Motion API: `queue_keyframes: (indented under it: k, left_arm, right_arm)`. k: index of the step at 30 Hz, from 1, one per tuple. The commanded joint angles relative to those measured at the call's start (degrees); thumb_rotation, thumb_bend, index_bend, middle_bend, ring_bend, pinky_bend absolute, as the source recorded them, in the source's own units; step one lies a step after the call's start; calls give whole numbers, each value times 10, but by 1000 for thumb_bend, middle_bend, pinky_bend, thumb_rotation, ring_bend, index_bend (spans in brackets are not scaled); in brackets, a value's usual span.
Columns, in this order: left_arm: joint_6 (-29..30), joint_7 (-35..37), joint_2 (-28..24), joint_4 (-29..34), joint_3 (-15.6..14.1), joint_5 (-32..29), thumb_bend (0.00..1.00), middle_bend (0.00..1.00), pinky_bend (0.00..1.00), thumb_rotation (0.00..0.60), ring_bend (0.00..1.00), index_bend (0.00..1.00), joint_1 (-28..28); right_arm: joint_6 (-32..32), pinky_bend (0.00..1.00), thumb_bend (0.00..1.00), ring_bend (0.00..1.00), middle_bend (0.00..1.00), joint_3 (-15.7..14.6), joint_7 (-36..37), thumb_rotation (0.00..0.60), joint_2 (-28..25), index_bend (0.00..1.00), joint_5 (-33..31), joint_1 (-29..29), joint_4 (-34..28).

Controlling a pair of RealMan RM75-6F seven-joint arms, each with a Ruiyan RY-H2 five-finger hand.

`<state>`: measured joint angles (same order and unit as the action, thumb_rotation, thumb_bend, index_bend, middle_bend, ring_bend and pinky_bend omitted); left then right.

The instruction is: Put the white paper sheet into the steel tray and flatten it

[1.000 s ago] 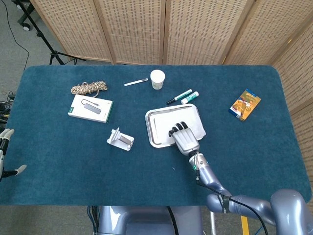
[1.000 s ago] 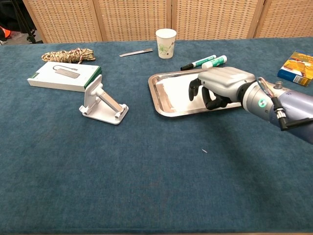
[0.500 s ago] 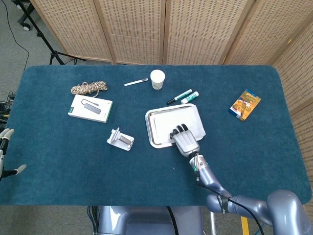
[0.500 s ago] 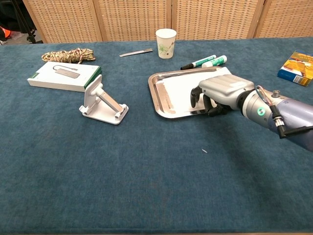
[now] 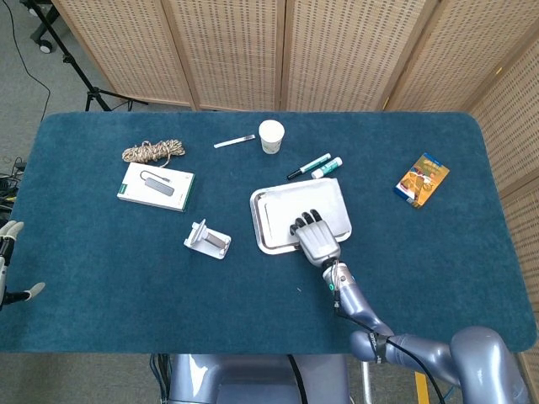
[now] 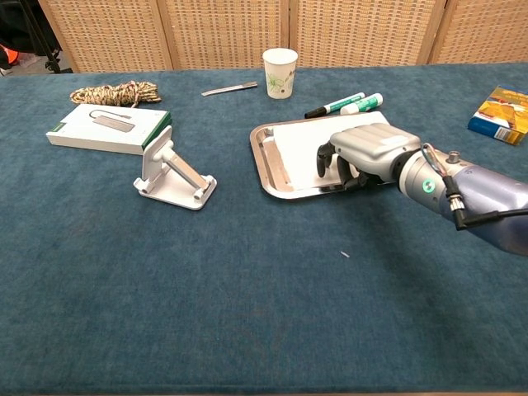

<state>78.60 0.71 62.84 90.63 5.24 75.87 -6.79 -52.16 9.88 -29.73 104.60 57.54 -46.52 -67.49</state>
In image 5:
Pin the green white marker pen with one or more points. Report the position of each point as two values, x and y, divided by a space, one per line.
311 164

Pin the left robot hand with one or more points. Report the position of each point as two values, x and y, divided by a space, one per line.
3 273

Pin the white paper cup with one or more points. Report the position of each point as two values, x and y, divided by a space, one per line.
271 134

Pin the grey robot torso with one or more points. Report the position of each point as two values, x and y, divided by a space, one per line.
252 381

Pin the white plastic stand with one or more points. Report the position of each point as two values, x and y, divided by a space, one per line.
208 242

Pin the green white glue stick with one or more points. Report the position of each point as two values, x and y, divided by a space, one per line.
327 167

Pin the black tripod stand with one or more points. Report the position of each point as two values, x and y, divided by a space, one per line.
76 67

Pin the wicker folding screen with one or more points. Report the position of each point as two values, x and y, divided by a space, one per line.
236 50

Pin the silver metal leg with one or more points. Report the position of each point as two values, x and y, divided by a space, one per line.
366 383

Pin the silver metal tray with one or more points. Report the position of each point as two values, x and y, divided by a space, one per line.
255 210

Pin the orange blue snack box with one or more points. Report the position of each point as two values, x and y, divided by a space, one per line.
422 181

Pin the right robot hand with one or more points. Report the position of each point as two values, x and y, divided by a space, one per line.
320 242

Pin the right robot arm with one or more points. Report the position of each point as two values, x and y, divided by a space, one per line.
476 357

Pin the white caster wheel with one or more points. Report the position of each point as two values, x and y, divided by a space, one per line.
45 46

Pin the white USB hub box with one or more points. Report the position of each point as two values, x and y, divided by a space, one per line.
156 187

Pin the thin white stick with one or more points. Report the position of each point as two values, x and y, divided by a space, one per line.
233 141

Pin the white cloth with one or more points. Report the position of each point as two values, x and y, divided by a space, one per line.
295 200

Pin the blue felt table mat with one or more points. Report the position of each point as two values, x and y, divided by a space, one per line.
126 286

